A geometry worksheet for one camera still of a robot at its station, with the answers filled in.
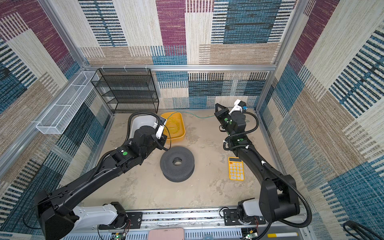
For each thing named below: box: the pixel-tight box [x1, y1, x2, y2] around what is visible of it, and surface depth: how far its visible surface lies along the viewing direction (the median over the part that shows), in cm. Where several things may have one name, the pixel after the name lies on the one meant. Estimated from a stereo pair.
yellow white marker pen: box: [267, 232, 299, 238], surface depth 71 cm
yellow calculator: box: [228, 156, 245, 182], surface depth 90 cm
